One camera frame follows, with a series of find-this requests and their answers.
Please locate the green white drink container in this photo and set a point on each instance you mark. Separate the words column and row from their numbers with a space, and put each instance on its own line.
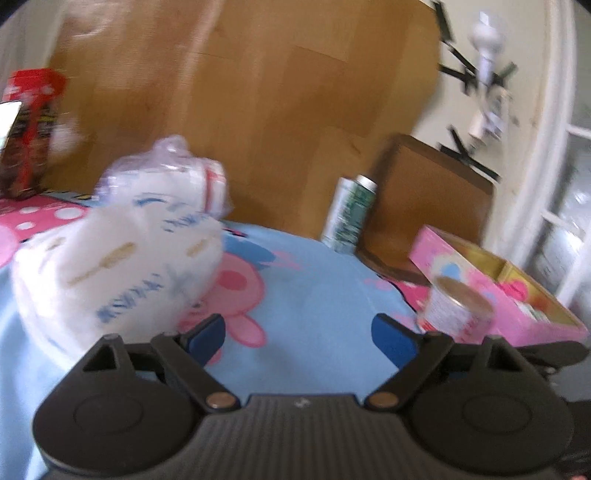
column 348, row 217

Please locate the clear bag of white pads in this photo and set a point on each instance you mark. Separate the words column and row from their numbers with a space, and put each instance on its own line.
column 180, row 175

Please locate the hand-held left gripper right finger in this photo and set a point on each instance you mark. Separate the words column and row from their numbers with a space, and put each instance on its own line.
column 392, row 341

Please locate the white wall fixture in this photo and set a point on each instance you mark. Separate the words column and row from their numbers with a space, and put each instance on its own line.
column 485, row 37

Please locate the white window frame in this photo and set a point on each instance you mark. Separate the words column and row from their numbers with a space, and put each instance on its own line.
column 558, row 92

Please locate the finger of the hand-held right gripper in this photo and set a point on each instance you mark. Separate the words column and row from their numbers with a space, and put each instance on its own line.
column 554, row 354

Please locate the blue printed blanket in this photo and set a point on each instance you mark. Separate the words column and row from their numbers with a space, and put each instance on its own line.
column 314, row 304

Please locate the red snack bag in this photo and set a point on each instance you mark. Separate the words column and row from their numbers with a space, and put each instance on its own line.
column 32, row 138

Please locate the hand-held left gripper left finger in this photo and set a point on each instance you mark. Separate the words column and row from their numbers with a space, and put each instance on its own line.
column 207, row 339

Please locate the pink cartoon box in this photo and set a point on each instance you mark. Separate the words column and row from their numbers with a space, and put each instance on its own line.
column 461, row 265

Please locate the white tissue pack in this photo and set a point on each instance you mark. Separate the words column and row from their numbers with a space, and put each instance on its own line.
column 115, row 267

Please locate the brown cardboard box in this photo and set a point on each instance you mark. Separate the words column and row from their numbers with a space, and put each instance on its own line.
column 429, row 203

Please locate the small white cup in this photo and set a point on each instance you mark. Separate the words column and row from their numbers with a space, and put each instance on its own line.
column 452, row 318

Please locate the white hanging tag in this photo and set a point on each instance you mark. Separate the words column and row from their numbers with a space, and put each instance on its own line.
column 494, row 110

